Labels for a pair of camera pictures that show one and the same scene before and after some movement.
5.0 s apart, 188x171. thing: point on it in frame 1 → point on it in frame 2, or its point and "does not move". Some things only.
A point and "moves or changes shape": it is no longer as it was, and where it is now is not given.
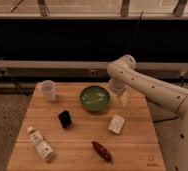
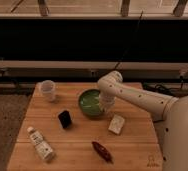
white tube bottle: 41,145 does not move
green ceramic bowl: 94,98 moves or changes shape
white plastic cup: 50,90 does not move
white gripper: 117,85 → 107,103
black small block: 65,118 does not move
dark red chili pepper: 103,151 does not move
